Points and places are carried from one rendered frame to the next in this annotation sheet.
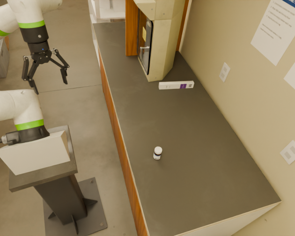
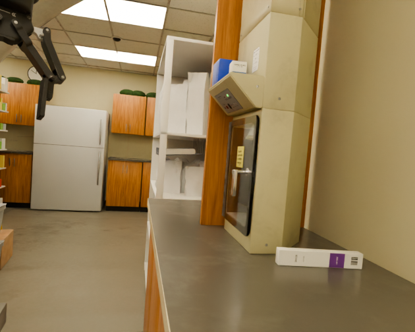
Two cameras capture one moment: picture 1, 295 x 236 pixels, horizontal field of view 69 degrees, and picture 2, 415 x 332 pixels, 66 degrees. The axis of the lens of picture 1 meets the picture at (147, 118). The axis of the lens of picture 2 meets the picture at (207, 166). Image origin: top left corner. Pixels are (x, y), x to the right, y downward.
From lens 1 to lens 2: 0.76 m
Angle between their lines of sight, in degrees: 46
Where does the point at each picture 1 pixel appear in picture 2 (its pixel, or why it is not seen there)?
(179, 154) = not seen: outside the picture
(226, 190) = not seen: outside the picture
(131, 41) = (213, 194)
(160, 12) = (273, 95)
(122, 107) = (182, 284)
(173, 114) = (334, 309)
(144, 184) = not seen: outside the picture
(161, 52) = (278, 178)
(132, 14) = (218, 145)
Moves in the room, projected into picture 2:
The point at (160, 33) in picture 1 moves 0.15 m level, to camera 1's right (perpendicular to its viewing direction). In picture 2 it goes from (275, 136) to (323, 139)
